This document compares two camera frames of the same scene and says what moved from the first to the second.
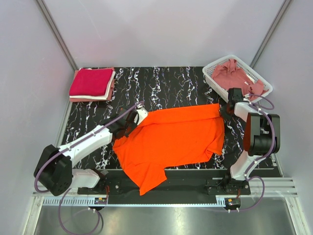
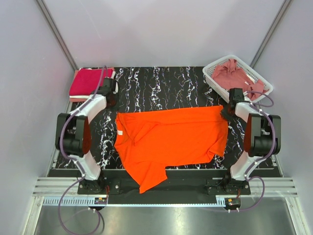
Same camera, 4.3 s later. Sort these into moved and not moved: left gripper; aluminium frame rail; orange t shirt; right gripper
Moved: left gripper
Not moved: aluminium frame rail; right gripper; orange t shirt
